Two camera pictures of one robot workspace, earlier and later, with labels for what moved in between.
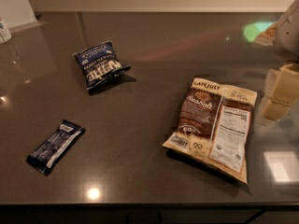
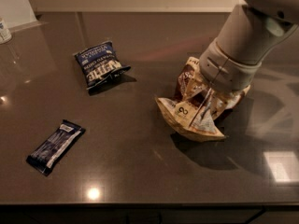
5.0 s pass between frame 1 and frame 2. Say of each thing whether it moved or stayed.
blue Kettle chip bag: stayed
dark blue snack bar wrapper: stayed
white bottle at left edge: stayed
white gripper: moved
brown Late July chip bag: moved
